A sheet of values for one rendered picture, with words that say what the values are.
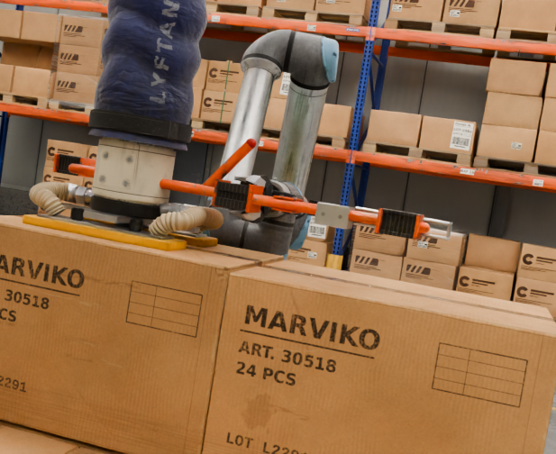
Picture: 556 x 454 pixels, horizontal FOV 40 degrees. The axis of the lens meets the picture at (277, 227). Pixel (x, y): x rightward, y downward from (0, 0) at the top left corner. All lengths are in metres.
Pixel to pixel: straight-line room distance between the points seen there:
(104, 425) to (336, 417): 0.46
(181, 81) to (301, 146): 0.69
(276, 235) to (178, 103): 0.45
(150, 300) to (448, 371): 0.57
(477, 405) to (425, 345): 0.13
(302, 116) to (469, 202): 7.86
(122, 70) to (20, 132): 10.65
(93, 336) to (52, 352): 0.10
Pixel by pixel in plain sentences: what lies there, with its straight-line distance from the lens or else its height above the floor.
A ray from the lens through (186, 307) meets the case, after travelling 1.48.
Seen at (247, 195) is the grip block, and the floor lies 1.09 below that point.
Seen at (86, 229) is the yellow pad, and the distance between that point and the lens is 1.63.
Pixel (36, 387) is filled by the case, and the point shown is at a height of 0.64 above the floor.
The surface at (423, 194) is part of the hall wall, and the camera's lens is 10.05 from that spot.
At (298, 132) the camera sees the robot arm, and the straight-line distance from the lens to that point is 2.26.
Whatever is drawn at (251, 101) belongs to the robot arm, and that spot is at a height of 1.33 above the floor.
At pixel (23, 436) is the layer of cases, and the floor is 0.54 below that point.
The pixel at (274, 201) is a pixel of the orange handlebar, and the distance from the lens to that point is 1.59.
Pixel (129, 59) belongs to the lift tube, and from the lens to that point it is 1.67.
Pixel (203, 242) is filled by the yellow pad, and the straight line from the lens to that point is 1.73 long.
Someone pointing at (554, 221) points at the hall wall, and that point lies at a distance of 10.01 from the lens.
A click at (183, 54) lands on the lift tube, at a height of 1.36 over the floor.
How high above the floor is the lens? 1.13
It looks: 3 degrees down
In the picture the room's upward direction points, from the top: 9 degrees clockwise
